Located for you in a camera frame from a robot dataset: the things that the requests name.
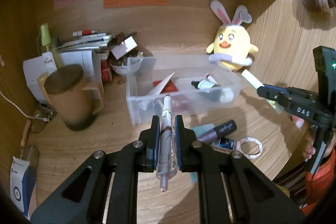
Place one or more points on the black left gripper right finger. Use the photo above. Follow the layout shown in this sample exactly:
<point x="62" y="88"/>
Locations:
<point x="231" y="188"/>

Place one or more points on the small white box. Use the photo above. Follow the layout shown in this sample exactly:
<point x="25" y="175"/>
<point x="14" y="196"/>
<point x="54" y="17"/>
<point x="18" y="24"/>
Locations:
<point x="125" y="47"/>

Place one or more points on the pink fluffy keychain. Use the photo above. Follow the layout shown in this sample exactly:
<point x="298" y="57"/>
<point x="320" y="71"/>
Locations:
<point x="299" y="122"/>

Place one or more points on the white bowl of trinkets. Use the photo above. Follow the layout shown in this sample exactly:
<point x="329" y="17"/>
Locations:
<point x="130" y="64"/>

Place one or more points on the clear plastic storage bin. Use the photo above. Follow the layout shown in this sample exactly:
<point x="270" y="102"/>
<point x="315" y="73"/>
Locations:
<point x="187" y="68"/>

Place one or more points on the green spray bottle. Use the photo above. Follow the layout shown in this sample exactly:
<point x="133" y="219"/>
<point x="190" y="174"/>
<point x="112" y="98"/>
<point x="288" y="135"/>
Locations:
<point x="50" y="56"/>

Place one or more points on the black bottle in bin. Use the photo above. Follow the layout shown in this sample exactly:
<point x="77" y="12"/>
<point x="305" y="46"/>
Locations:
<point x="208" y="90"/>

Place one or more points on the brown mug with lid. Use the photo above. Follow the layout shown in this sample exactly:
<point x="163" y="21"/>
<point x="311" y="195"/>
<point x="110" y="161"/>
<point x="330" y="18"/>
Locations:
<point x="76" y="101"/>

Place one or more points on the white clear pen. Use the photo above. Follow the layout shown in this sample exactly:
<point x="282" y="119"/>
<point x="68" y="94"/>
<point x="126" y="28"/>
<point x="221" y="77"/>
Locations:
<point x="167" y="162"/>

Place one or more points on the blue small packet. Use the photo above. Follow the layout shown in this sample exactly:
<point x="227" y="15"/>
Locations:
<point x="225" y="144"/>

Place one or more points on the red white marker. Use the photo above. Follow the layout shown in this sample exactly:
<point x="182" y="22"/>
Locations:
<point x="83" y="33"/>

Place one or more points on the blue white carton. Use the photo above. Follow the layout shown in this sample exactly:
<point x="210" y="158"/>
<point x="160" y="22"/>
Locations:
<point x="23" y="180"/>

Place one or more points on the red tea packet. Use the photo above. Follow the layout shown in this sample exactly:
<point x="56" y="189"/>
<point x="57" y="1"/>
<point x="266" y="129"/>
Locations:
<point x="179" y="102"/>

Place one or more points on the purple black lip gloss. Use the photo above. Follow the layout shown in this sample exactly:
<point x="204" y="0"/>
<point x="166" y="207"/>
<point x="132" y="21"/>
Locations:
<point x="218" y="132"/>

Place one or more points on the white tube red cap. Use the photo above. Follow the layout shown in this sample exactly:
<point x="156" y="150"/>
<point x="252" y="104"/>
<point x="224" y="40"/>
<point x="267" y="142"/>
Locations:
<point x="211" y="79"/>

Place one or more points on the red small box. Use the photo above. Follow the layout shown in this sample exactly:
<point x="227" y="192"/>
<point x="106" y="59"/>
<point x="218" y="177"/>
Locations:
<point x="106" y="73"/>

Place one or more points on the pale green stick tube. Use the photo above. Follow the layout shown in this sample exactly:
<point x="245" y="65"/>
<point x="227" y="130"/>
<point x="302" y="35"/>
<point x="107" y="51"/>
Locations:
<point x="251" y="79"/>

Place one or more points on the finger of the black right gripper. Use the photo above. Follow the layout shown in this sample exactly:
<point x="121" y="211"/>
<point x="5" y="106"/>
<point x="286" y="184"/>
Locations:
<point x="277" y="97"/>
<point x="275" y="89"/>

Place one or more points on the stack of books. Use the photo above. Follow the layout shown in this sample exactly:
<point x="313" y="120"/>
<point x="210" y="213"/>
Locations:
<point x="91" y="42"/>

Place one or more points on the yellow chick plush toy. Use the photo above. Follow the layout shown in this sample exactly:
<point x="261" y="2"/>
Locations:
<point x="232" y="44"/>

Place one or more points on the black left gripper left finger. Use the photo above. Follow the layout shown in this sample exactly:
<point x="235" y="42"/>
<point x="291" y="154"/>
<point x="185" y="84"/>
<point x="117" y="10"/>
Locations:
<point x="104" y="183"/>

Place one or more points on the teal tube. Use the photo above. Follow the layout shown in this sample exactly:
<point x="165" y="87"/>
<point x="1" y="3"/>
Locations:
<point x="199" y="130"/>

